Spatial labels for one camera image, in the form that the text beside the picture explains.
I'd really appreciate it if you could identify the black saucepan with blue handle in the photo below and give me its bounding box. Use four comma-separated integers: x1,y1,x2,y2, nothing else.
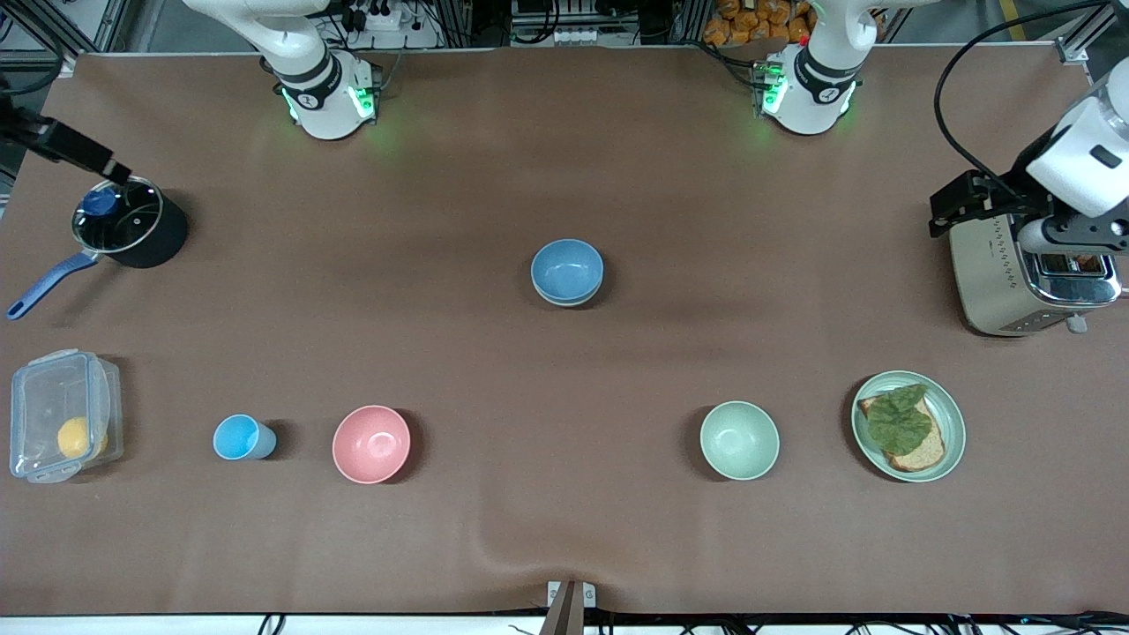
6,176,189,320

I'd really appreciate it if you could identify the brown bread slice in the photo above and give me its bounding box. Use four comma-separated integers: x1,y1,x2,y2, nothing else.
857,394,946,473

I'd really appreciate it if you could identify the pale green bowl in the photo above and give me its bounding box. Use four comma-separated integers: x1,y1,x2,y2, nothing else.
699,401,781,482
532,282,605,309

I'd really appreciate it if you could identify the clear plastic lidded container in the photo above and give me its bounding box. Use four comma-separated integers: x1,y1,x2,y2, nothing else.
9,349,123,484

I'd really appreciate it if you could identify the blue bowl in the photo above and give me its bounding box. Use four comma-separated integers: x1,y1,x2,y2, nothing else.
531,239,605,303

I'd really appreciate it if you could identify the yellow lemon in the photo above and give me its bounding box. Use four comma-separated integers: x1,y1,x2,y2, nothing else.
57,416,108,459

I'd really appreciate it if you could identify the cream and chrome toaster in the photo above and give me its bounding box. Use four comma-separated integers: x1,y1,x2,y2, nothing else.
950,212,1123,338

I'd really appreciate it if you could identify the light blue cup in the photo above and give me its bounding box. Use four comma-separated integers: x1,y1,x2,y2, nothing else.
213,415,277,461

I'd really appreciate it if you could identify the glass lid with blue knob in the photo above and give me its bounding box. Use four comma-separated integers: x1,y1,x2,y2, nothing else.
72,176,165,255

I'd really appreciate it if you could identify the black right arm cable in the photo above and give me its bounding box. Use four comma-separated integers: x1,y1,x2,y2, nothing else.
0,51,68,98

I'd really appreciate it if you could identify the grey metal table clamp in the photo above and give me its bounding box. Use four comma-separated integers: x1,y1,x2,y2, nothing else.
540,579,597,635

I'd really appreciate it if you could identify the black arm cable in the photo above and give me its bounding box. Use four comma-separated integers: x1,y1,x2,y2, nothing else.
934,0,1129,182
0,51,68,98

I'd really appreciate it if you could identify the green lettuce leaf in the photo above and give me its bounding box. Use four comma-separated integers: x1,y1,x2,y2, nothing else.
867,384,934,457

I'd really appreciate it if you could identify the brown table cloth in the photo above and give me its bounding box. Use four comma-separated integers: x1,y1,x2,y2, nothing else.
0,44,1129,616

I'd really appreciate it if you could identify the pink bowl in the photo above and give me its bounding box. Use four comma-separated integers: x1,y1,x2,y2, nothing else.
332,405,412,485

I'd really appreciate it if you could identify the white power strip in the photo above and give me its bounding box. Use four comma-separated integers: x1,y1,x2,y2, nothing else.
340,0,442,50

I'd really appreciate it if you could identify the bag of orange snacks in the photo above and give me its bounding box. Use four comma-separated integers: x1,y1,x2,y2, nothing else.
703,0,817,47

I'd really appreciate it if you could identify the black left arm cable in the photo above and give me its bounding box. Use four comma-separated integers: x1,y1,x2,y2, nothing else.
934,0,1129,182

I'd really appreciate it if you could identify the pale green plate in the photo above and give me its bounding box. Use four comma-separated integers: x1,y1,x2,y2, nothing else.
851,370,967,483

